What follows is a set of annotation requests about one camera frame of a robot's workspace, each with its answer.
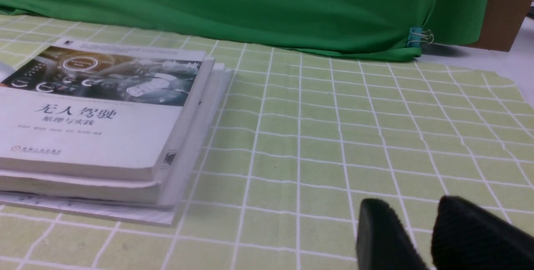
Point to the green backdrop cloth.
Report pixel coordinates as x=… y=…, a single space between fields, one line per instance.
x=356 y=29

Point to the teal binder clip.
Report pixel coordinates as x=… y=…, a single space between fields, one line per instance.
x=417 y=36

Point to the thin bottom booklet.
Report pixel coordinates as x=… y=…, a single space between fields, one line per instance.
x=125 y=213

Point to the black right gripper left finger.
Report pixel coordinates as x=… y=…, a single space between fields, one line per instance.
x=382 y=243

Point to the green checked tablecloth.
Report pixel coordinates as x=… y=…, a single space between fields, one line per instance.
x=299 y=143

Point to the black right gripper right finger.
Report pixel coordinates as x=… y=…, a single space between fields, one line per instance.
x=467 y=237

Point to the white self-driving textbook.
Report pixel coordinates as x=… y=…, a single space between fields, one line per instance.
x=99 y=110

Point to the white middle book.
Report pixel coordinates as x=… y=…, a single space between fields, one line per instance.
x=102 y=189

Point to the brown cardboard box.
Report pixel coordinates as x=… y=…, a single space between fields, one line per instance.
x=501 y=24

